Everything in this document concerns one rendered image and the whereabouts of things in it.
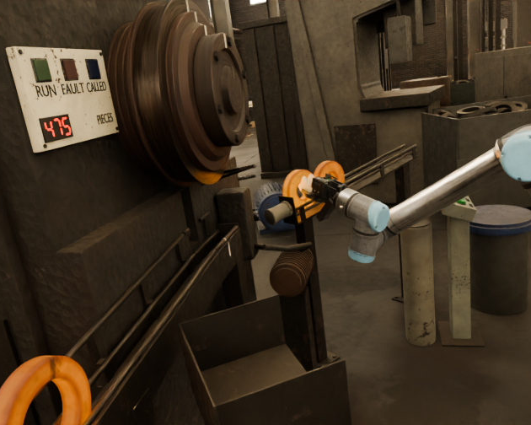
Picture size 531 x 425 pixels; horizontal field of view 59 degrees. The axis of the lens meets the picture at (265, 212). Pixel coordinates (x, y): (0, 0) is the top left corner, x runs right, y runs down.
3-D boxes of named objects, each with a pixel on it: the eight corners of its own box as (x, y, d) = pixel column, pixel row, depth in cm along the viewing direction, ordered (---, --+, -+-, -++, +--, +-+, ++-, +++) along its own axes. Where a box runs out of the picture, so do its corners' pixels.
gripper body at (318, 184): (324, 172, 166) (351, 183, 158) (322, 193, 170) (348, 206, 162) (310, 177, 161) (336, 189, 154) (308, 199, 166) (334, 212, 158)
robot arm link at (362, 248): (381, 255, 162) (388, 224, 156) (367, 270, 153) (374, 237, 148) (356, 246, 166) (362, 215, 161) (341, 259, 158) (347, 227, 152)
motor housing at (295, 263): (284, 399, 171) (265, 265, 157) (295, 363, 192) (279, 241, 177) (319, 400, 168) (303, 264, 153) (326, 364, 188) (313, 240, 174)
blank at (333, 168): (308, 168, 176) (314, 169, 174) (335, 155, 185) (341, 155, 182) (316, 206, 181) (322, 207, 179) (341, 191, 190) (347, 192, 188)
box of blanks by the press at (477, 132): (458, 233, 306) (456, 114, 285) (416, 201, 386) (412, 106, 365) (615, 212, 304) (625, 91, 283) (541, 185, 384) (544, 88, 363)
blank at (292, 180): (278, 175, 167) (284, 176, 165) (308, 164, 176) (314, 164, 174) (286, 216, 172) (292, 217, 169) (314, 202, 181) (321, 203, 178)
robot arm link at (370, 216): (372, 238, 147) (378, 210, 142) (341, 223, 155) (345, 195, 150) (389, 229, 153) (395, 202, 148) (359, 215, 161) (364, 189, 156)
